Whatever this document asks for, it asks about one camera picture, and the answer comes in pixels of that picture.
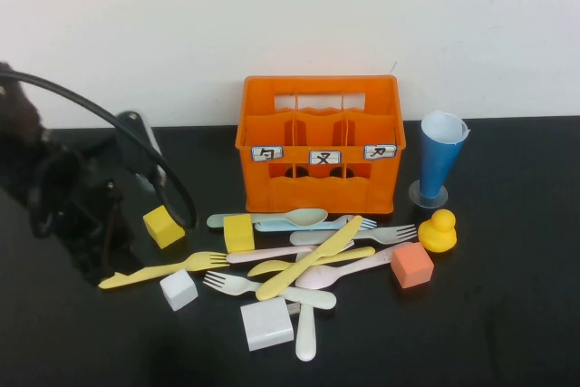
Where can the paper label fork character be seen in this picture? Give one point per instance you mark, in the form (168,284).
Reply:
(325,157)

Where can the light blue plastic fork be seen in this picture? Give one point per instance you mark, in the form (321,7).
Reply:
(272,226)

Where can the pink plastic spoon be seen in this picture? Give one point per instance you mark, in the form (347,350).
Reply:
(321,279)

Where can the orange plastic cutlery holder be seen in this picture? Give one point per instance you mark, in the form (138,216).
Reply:
(317,196)

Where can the tall yellow foam block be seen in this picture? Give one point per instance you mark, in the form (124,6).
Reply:
(239,234)

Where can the yellow plastic knife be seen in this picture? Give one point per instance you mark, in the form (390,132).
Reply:
(317,255)

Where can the white plastic knife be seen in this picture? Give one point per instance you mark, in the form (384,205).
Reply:
(306,337)

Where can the pale green plastic spoon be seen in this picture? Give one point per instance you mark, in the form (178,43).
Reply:
(308,217)

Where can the yellow foam cube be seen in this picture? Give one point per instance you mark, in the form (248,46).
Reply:
(164,227)

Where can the white foam cube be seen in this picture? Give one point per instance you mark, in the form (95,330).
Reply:
(179,291)

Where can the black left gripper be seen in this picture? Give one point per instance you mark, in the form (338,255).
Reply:
(72,196)

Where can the white plastic fork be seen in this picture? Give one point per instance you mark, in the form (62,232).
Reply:
(312,298)

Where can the large white block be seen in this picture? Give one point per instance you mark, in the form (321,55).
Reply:
(267,324)

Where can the paper label knife character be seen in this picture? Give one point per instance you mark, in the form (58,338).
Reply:
(380,152)

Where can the pink plastic fork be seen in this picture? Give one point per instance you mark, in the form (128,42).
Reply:
(272,253)

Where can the grey beige plastic fork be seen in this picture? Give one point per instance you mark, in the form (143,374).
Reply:
(389,234)

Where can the paper label spoon character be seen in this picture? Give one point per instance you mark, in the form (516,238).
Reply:
(267,154)

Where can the blue paper cone cup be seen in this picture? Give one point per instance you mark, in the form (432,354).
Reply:
(437,165)

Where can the yellow plastic spoon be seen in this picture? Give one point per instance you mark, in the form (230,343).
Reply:
(362,252)

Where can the yellow rubber duck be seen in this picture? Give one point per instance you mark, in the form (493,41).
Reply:
(437,235)

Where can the yellow plastic fork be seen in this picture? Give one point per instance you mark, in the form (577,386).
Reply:
(158,271)

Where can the orange foam cube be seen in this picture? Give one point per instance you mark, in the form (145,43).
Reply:
(412,267)

